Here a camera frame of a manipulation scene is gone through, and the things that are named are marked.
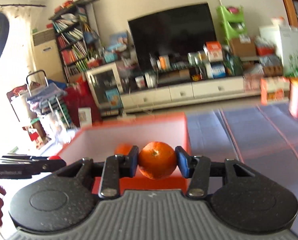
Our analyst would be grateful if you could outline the large orange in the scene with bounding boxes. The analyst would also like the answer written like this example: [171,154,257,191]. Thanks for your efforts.
[138,141,178,180]

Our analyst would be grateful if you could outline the tangerine centre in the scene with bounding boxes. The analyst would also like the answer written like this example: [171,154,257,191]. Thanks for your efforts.
[114,143,133,155]

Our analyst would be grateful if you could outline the orange cardboard box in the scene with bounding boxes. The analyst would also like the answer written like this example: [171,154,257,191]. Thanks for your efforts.
[56,112,192,198]

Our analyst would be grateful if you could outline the red cherry tomato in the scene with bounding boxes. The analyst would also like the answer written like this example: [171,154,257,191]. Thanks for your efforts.
[48,155,61,160]

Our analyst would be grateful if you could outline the red gift bag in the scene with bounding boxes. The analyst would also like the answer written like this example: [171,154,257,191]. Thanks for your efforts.
[64,79,102,127]

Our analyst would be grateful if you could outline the white tv stand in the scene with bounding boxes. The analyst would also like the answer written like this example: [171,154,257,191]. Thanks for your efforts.
[120,76,261,112]

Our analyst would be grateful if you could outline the small glass door cabinet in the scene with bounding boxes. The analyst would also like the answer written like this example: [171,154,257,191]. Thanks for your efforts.
[86,61,124,116]

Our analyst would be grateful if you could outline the white floor air conditioner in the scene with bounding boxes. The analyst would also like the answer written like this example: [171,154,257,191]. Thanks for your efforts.
[31,29,66,82]

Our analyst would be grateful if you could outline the pink can yellow lid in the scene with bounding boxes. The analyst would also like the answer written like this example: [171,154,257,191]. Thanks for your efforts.
[289,77,298,119]

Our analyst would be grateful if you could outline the black bookshelf with books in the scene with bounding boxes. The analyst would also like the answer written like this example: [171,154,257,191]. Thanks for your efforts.
[49,0,98,82]

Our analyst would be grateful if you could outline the brown cardboard box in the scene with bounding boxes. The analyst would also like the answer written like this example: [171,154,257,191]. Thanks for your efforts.
[229,37,257,57]

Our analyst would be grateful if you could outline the black flat television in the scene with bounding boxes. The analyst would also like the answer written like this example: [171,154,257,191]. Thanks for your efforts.
[128,3,217,70]

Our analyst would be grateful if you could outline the green stacked storage bins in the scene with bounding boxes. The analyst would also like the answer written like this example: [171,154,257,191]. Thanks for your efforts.
[216,5,248,43]

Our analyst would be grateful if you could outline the white chest freezer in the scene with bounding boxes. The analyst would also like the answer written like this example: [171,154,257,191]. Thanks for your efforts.
[259,25,298,77]

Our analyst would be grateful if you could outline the white wire cart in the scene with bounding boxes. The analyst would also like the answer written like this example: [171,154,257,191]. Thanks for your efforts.
[26,70,74,129]

